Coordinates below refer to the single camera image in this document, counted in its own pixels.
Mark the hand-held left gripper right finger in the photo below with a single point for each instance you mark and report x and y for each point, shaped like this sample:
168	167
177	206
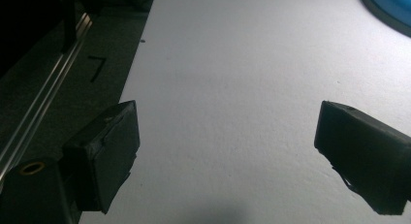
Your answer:
365	153

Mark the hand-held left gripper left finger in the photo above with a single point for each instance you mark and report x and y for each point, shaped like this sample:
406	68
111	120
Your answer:
106	153

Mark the blue round container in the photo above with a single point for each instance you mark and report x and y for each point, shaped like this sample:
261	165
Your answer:
392	9

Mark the metal rail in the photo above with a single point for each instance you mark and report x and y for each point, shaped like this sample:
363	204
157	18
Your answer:
43	94

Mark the black stand post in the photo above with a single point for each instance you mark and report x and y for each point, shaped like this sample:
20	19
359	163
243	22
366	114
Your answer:
68	20

